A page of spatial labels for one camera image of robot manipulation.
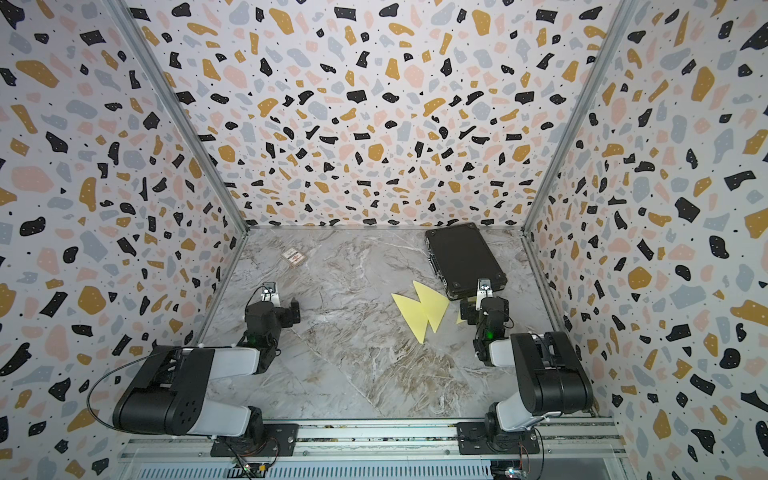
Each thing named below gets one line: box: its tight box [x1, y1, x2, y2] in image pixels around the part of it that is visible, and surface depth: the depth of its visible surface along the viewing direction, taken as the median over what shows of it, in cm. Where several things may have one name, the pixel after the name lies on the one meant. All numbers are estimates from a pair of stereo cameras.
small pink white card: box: [281, 248, 306, 267], surface depth 112 cm
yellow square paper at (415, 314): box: [391, 293, 428, 344], surface depth 99 cm
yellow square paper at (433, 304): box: [413, 280, 450, 333], surface depth 104 cm
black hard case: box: [425, 223, 508, 300], surface depth 112 cm
